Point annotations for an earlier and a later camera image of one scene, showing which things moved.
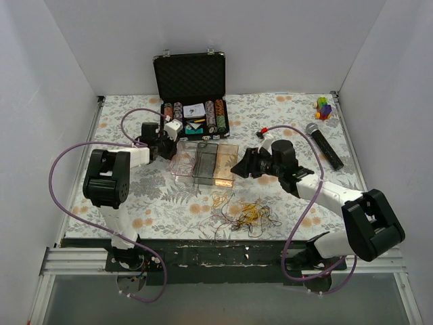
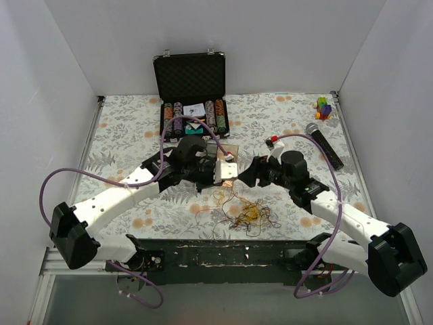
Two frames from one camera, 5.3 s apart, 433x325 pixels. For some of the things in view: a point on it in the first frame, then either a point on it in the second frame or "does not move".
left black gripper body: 168,147 to 208,174
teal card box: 194,128 does not move
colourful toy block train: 323,109 does not move
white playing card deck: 194,111 does not move
